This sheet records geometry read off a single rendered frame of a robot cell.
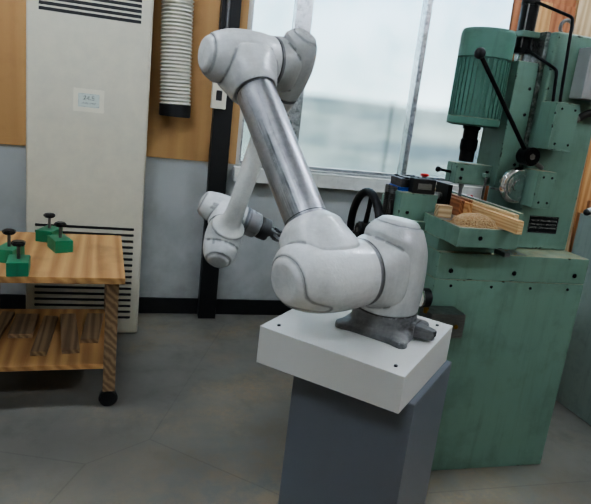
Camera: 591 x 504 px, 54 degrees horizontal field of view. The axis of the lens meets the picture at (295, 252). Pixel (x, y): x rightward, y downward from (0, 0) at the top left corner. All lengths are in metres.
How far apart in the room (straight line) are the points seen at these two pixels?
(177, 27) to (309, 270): 1.98
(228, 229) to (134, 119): 1.20
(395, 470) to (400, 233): 0.53
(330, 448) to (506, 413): 0.98
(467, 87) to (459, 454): 1.27
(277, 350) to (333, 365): 0.14
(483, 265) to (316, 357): 0.85
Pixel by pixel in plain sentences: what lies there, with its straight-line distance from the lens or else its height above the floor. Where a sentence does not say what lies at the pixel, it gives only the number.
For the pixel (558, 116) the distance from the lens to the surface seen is 2.07.
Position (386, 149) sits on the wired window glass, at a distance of 3.50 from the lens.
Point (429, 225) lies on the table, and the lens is 1.96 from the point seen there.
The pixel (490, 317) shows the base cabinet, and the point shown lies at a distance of 2.07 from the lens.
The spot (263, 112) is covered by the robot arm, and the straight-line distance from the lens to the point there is 1.40.
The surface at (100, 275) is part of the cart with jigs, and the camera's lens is 2.21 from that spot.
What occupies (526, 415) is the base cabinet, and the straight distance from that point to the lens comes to 2.34.
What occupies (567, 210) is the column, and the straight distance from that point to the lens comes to 2.26.
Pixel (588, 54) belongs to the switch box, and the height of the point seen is 1.46.
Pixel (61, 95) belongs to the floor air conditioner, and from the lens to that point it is 2.85.
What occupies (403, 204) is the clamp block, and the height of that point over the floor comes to 0.92.
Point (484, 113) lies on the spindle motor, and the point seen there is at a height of 1.24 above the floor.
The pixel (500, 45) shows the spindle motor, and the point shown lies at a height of 1.45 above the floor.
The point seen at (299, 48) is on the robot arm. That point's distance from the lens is 1.57.
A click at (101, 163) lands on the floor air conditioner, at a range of 2.85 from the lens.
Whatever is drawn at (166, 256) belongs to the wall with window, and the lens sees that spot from 3.25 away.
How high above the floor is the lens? 1.19
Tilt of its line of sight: 14 degrees down
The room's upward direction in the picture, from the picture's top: 7 degrees clockwise
